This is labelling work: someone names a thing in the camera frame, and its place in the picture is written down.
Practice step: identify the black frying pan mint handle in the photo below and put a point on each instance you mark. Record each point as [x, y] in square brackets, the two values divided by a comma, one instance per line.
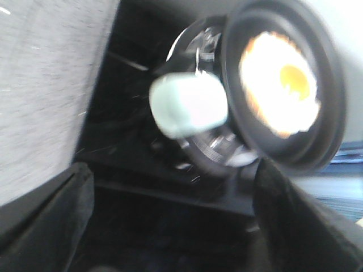
[184, 104]

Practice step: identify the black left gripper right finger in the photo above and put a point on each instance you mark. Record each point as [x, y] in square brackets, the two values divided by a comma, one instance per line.
[301, 233]

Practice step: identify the black burner grate under pan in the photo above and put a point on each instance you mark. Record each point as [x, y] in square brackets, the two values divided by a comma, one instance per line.
[218, 151]

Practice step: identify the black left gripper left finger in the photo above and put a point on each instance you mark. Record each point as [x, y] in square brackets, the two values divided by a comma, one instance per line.
[41, 230]

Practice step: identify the fried egg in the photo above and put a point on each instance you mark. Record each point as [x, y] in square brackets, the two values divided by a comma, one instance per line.
[279, 85]

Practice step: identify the black glass gas cooktop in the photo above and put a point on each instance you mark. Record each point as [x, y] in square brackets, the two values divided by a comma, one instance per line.
[153, 211]

